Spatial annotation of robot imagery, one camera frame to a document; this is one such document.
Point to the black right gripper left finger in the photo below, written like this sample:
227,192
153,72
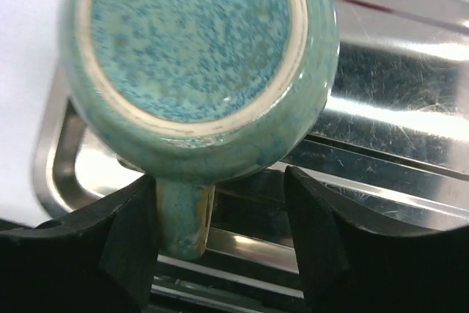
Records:
100,258

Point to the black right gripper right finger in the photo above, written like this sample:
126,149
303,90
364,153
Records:
354,259

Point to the teal glazed mug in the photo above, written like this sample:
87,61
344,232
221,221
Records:
195,92

